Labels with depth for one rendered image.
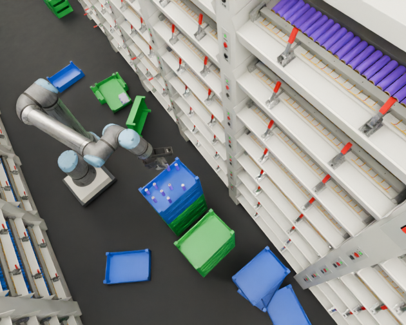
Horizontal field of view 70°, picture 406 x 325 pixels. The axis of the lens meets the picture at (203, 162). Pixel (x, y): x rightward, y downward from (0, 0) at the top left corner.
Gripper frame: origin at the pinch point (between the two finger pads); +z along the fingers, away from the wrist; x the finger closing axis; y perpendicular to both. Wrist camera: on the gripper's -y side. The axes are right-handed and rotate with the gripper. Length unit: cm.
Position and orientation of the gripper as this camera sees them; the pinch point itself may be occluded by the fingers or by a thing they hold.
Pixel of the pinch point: (167, 164)
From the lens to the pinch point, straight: 166.2
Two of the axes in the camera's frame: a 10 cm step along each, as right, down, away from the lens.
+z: 3.6, 3.8, 8.5
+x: 2.2, 8.5, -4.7
